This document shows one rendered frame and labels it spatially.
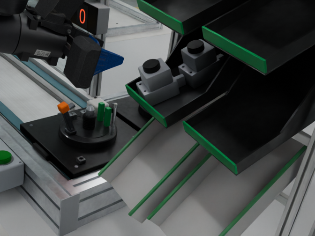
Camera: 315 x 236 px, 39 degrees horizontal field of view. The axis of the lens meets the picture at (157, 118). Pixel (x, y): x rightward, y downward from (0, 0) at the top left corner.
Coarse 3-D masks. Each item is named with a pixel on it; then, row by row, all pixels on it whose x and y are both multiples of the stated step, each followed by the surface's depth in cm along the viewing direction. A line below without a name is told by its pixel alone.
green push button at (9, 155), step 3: (0, 150) 97; (3, 150) 98; (0, 153) 96; (3, 153) 97; (6, 153) 97; (9, 153) 97; (0, 156) 95; (3, 156) 96; (6, 156) 96; (9, 156) 96; (0, 159) 95; (3, 159) 95; (6, 159) 95; (9, 159) 96; (0, 162) 95; (3, 162) 95; (6, 162) 95
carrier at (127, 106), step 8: (128, 96) 130; (112, 104) 125; (120, 104) 125; (128, 104) 126; (136, 104) 127; (112, 112) 123; (120, 112) 121; (128, 112) 122; (136, 112) 123; (144, 112) 120; (128, 120) 118; (136, 120) 119; (144, 120) 119; (136, 128) 116
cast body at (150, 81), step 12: (156, 60) 75; (144, 72) 75; (156, 72) 75; (168, 72) 75; (144, 84) 78; (156, 84) 75; (168, 84) 76; (180, 84) 80; (144, 96) 76; (156, 96) 77; (168, 96) 78
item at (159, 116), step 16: (192, 32) 83; (176, 48) 83; (176, 64) 85; (224, 64) 73; (240, 64) 75; (224, 80) 75; (176, 96) 78; (192, 96) 77; (208, 96) 75; (160, 112) 76; (176, 112) 73
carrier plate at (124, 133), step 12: (84, 108) 120; (36, 120) 111; (48, 120) 112; (60, 120) 113; (120, 120) 117; (24, 132) 108; (36, 132) 106; (48, 132) 107; (120, 132) 112; (132, 132) 113; (48, 144) 103; (60, 144) 103; (120, 144) 107; (60, 156) 99; (72, 156) 100; (84, 156) 100; (96, 156) 101; (108, 156) 102; (60, 168) 98; (72, 168) 96; (84, 168) 97; (96, 168) 98
